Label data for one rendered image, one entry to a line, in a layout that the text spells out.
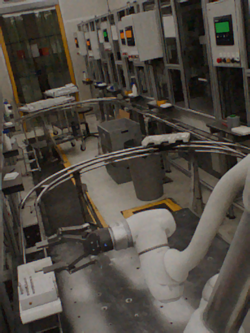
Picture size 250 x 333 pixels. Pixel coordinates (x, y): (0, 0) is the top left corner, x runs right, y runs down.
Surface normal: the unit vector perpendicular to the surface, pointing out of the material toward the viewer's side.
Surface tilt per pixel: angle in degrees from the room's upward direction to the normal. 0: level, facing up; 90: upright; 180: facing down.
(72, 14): 90
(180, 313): 0
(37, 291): 0
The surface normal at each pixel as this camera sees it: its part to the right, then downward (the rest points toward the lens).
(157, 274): -0.60, -0.04
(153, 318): -0.18, -0.94
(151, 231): 0.14, -0.29
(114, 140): 0.29, 0.26
